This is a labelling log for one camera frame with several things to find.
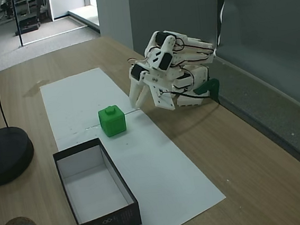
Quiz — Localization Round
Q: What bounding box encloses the green cube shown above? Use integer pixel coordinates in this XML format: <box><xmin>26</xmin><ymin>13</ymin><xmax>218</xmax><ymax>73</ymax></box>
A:
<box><xmin>97</xmin><ymin>103</ymin><xmax>129</xmax><ymax>139</ymax></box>

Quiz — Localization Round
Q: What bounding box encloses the black hanging cable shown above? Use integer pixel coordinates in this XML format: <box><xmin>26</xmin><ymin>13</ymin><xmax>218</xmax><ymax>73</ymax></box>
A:
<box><xmin>212</xmin><ymin>0</ymin><xmax>231</xmax><ymax>49</ymax></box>

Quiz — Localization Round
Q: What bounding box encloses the metal pole stand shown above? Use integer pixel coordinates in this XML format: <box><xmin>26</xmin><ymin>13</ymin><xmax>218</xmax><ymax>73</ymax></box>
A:
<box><xmin>11</xmin><ymin>0</ymin><xmax>25</xmax><ymax>48</ymax></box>

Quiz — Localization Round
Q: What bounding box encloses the dark open cardboard box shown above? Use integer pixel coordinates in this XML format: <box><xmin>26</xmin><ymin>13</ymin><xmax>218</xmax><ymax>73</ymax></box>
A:
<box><xmin>51</xmin><ymin>134</ymin><xmax>143</xmax><ymax>225</ymax></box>

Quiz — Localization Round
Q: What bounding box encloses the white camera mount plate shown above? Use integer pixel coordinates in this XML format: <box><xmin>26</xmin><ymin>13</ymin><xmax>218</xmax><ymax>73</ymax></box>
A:
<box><xmin>148</xmin><ymin>80</ymin><xmax>176</xmax><ymax>113</ymax></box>

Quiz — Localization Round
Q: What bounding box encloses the black box on floor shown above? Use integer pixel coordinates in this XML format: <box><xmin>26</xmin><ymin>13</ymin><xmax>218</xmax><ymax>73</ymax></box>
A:
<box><xmin>17</xmin><ymin>13</ymin><xmax>42</xmax><ymax>33</ymax></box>

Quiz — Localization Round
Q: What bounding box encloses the black camera cable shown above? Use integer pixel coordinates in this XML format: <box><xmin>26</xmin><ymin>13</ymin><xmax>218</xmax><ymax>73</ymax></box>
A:
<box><xmin>163</xmin><ymin>86</ymin><xmax>211</xmax><ymax>102</ymax></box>

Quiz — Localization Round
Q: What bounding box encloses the white paper sheet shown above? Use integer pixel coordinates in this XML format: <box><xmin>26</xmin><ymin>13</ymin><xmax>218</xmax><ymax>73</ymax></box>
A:
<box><xmin>38</xmin><ymin>56</ymin><xmax>229</xmax><ymax>225</ymax></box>

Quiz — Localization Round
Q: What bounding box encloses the green table clamp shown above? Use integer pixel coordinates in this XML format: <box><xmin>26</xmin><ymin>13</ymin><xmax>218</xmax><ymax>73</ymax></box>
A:
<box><xmin>192</xmin><ymin>78</ymin><xmax>223</xmax><ymax>105</ymax></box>

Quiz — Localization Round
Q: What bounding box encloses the black round lamp base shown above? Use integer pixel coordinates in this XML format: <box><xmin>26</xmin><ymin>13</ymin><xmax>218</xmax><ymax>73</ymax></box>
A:
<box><xmin>0</xmin><ymin>114</ymin><xmax>38</xmax><ymax>186</ymax></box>

